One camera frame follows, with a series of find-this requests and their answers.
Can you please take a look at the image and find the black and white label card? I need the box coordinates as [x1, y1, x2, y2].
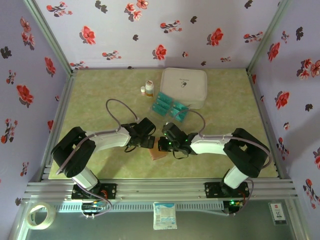
[268, 201, 288, 226]

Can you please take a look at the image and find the aluminium side rail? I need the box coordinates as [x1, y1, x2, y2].
[29, 69, 78, 183]
[246, 68, 292, 180]

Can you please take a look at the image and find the grey right arm cable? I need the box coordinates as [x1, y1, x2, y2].
[172, 109, 273, 217]

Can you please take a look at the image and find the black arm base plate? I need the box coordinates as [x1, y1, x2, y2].
[204, 181, 251, 199]
[71, 183, 118, 200]

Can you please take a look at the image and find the white gauze packet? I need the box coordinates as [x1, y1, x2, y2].
[152, 201, 178, 231]

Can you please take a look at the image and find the white medicine pouch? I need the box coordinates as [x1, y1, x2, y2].
[159, 67, 208, 110]

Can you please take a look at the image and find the large white-capped pill bottle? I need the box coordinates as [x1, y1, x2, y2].
[144, 79, 155, 99]

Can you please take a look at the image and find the aluminium frame post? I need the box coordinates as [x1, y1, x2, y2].
[246, 0, 293, 73]
[22, 0, 79, 76]

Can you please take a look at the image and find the aluminium mounting rail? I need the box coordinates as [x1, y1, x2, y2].
[21, 177, 300, 203]

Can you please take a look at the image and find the clear tape roll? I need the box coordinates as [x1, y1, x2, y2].
[25, 201, 57, 231]

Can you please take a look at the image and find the group of teal packets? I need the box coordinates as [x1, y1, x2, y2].
[149, 91, 192, 123]

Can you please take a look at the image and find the slotted grey cable duct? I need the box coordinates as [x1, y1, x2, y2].
[53, 201, 225, 211]

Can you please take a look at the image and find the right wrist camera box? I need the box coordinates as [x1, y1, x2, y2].
[161, 121, 181, 137]

